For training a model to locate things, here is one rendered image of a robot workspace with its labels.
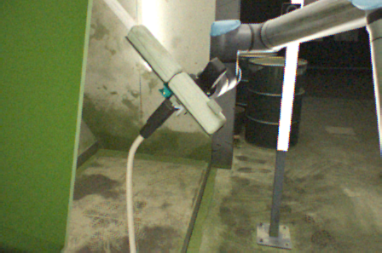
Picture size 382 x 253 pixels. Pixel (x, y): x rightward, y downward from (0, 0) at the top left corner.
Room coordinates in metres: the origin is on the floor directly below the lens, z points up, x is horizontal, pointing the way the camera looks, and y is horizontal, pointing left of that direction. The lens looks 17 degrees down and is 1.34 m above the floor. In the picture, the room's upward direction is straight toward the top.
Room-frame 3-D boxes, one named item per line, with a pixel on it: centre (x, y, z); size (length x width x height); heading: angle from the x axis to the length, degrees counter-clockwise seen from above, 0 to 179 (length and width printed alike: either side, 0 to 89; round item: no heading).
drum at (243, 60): (3.73, -0.81, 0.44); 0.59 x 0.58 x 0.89; 69
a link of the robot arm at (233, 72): (0.95, -0.11, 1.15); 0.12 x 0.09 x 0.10; 150
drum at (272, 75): (3.08, -0.93, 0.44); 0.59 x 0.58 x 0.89; 2
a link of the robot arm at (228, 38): (0.96, -0.13, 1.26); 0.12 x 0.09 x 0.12; 109
